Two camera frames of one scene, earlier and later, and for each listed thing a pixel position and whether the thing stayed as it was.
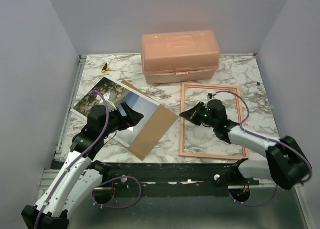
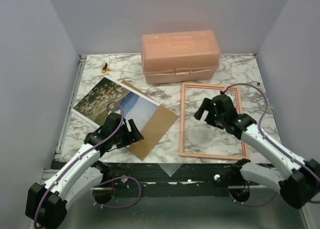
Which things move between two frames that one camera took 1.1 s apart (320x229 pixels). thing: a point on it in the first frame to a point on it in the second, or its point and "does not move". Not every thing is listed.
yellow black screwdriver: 105,69 does not move
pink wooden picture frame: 183,84 does not move
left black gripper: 133,118 to 135,135
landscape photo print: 117,94 does not move
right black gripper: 192,114 to 205,105
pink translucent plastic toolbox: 179,57 does not move
